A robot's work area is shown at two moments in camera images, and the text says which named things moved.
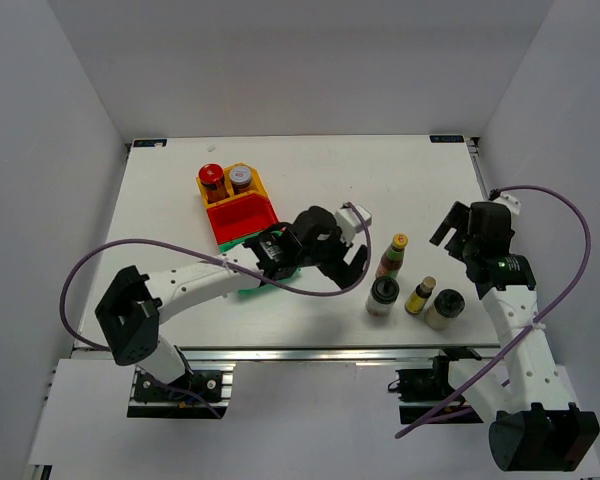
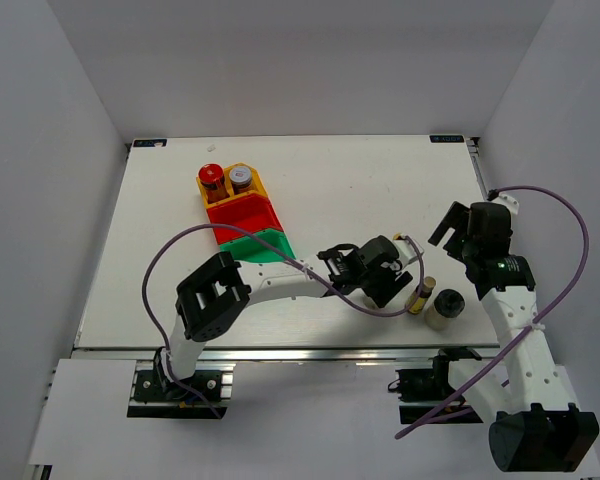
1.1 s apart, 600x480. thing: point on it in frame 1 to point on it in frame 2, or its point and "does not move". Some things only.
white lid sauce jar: [240, 177] does not move
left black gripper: [343, 274] to [382, 293]
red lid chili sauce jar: [210, 176] does not move
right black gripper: [458, 213] does not move
